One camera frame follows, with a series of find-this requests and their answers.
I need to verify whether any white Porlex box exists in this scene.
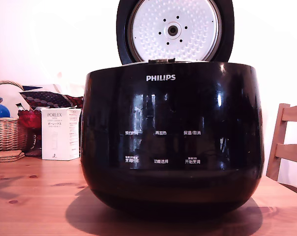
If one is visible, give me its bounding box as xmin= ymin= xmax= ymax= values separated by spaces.
xmin=41 ymin=107 xmax=82 ymax=162

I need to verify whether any dark patterned cloth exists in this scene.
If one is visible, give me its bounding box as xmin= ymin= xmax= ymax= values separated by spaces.
xmin=19 ymin=90 xmax=84 ymax=110

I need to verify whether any white cloth bag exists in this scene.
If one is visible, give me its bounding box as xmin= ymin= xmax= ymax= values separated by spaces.
xmin=0 ymin=85 xmax=31 ymax=119

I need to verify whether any woven wicker basket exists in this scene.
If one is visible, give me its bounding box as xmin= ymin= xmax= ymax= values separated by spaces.
xmin=0 ymin=80 xmax=29 ymax=153

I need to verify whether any black rice cooker lid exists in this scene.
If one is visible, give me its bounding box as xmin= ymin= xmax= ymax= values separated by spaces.
xmin=116 ymin=0 xmax=235 ymax=65

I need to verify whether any red glass bowl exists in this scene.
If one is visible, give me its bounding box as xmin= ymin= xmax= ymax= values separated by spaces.
xmin=17 ymin=109 xmax=43 ymax=152

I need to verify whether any wooden chair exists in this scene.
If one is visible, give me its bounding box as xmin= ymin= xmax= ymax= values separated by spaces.
xmin=266 ymin=103 xmax=297 ymax=183

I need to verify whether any cork coaster stack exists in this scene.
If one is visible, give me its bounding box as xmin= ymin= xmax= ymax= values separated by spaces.
xmin=0 ymin=150 xmax=26 ymax=163

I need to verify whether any black Philips rice cooker body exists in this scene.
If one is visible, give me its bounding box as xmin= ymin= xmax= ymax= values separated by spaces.
xmin=80 ymin=61 xmax=265 ymax=221

